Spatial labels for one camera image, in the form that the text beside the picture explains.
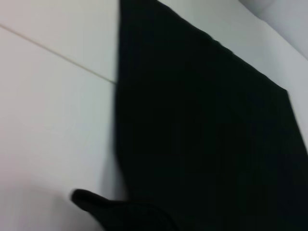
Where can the black shirt with FREE print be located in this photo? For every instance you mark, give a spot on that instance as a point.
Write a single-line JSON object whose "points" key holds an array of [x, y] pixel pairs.
{"points": [[204, 132]]}

